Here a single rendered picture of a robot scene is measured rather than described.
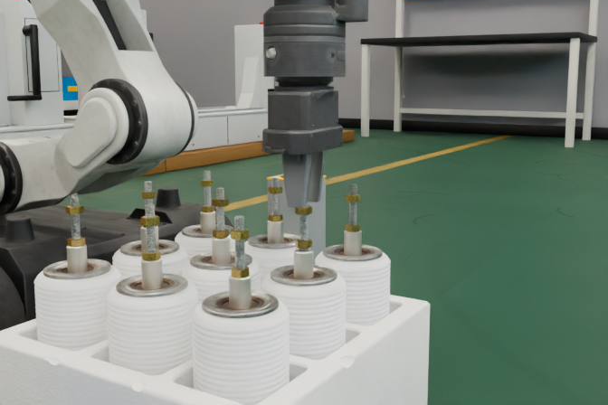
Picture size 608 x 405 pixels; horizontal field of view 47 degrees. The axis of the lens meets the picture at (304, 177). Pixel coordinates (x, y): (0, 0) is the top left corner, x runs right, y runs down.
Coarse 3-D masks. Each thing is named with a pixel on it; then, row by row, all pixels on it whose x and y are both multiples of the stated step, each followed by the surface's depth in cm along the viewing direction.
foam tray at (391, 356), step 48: (0, 336) 79; (384, 336) 80; (0, 384) 79; (48, 384) 74; (96, 384) 70; (144, 384) 67; (192, 384) 71; (288, 384) 67; (336, 384) 70; (384, 384) 81
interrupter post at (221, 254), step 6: (216, 240) 83; (222, 240) 83; (228, 240) 84; (216, 246) 83; (222, 246) 83; (228, 246) 84; (216, 252) 83; (222, 252) 83; (228, 252) 84; (216, 258) 84; (222, 258) 83; (228, 258) 84
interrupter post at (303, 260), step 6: (294, 252) 78; (300, 252) 77; (306, 252) 77; (312, 252) 78; (294, 258) 78; (300, 258) 77; (306, 258) 77; (312, 258) 78; (294, 264) 78; (300, 264) 77; (306, 264) 77; (312, 264) 78; (294, 270) 78; (300, 270) 77; (306, 270) 77; (312, 270) 78; (294, 276) 78; (300, 276) 77; (306, 276) 77; (312, 276) 78
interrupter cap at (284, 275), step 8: (272, 272) 78; (280, 272) 79; (288, 272) 79; (320, 272) 79; (328, 272) 79; (336, 272) 78; (280, 280) 76; (288, 280) 75; (296, 280) 76; (304, 280) 76; (312, 280) 76; (320, 280) 75; (328, 280) 76
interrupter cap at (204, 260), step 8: (200, 256) 86; (208, 256) 86; (232, 256) 86; (248, 256) 86; (192, 264) 83; (200, 264) 82; (208, 264) 82; (216, 264) 83; (224, 264) 82; (232, 264) 82; (248, 264) 83
